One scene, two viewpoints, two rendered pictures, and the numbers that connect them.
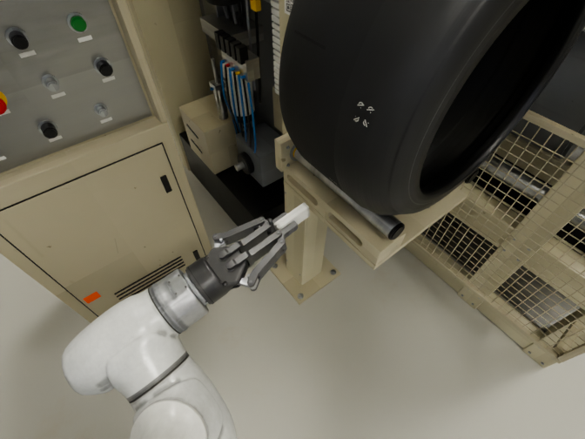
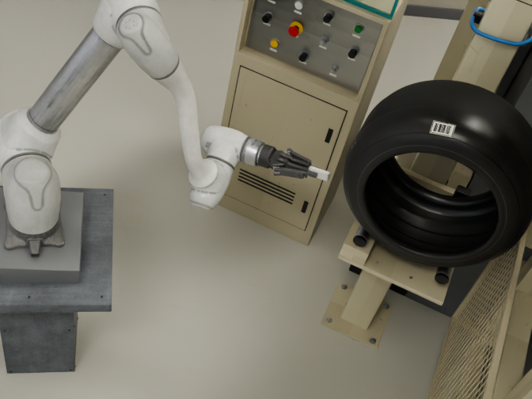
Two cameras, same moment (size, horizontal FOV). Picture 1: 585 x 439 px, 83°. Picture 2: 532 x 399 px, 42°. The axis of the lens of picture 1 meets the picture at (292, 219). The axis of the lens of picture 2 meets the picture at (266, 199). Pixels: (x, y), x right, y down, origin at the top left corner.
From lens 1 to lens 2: 1.79 m
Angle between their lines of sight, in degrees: 33
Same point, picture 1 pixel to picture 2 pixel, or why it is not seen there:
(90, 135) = (319, 74)
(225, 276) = (272, 160)
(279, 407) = (226, 340)
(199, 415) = (216, 176)
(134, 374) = (217, 150)
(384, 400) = not seen: outside the picture
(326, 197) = not seen: hidden behind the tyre
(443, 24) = (381, 132)
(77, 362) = (210, 130)
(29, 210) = (258, 80)
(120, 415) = (162, 233)
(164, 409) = (212, 163)
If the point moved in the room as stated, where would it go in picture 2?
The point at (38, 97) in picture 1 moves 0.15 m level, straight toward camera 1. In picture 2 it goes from (313, 41) to (301, 61)
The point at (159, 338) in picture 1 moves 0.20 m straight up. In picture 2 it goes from (233, 150) to (244, 103)
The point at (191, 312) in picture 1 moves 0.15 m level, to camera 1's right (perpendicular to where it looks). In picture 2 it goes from (250, 155) to (271, 187)
